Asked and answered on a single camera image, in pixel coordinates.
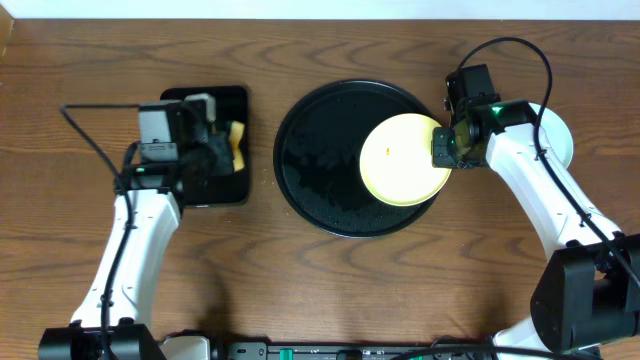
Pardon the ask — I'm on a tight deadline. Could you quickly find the round black tray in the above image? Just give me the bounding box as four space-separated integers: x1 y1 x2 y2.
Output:
273 79 435 238

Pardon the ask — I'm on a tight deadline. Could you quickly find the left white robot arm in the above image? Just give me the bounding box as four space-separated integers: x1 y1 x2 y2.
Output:
38 93 235 359

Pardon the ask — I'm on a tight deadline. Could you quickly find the light green plate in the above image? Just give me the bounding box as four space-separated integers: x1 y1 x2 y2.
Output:
541 108 574 168

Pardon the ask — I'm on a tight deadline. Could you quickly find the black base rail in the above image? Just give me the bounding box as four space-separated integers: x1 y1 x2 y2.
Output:
211 340 498 360

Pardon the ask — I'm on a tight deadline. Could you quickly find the yellow green sponge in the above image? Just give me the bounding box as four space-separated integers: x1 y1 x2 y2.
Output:
229 121 245 172

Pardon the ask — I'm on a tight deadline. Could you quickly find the yellow plate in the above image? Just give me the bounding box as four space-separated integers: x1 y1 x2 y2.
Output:
359 113 451 207

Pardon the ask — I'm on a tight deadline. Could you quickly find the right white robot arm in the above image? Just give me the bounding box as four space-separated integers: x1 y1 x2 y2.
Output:
432 65 639 353

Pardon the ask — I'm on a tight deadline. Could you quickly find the right black cable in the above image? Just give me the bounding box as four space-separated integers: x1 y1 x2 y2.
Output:
389 36 640 360

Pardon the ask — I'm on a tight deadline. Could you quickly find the black rectangular tray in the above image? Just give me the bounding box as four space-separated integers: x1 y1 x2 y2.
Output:
160 85 251 207

